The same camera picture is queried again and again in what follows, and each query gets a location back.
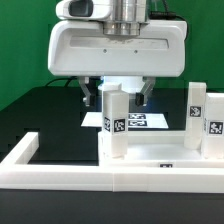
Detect white desk tabletop panel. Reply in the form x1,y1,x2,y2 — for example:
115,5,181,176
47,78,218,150
98,131,224,168

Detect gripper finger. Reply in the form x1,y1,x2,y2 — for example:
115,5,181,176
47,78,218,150
78,77,96,106
135,77,156,106

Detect white U-shaped obstacle fence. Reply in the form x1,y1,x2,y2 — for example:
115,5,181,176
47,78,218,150
0,132,224,193

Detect AprilTag marker sheet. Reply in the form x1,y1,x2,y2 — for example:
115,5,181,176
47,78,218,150
82,112,168,129

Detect black cables on table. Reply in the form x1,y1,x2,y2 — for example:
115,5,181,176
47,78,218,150
45,77,81,88

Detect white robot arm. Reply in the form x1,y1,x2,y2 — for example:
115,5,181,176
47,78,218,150
48,0,188,106

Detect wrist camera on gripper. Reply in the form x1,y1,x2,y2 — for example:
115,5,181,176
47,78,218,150
56,0,112,20

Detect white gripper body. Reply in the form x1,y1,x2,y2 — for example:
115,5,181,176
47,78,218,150
48,20,187,77

